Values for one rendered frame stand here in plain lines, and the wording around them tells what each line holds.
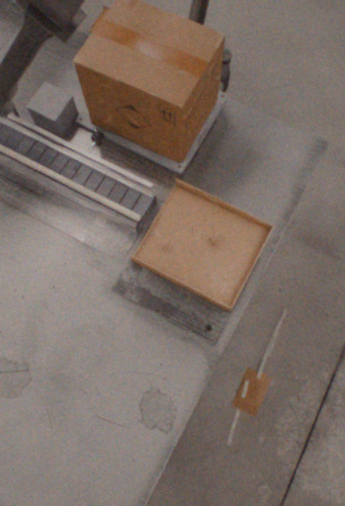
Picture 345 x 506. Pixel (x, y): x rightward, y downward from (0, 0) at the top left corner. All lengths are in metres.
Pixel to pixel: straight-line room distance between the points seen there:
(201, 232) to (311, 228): 1.05
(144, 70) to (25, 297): 0.66
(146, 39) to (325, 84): 1.57
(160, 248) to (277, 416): 1.04
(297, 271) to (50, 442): 1.36
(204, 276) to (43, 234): 0.46
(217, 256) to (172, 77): 0.47
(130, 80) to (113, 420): 0.82
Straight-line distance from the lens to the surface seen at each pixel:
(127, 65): 1.28
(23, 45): 1.04
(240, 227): 1.37
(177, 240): 1.35
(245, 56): 2.78
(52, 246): 1.39
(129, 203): 1.35
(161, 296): 1.31
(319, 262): 2.29
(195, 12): 2.12
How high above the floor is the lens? 2.10
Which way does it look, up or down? 71 degrees down
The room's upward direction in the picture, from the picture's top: 2 degrees counter-clockwise
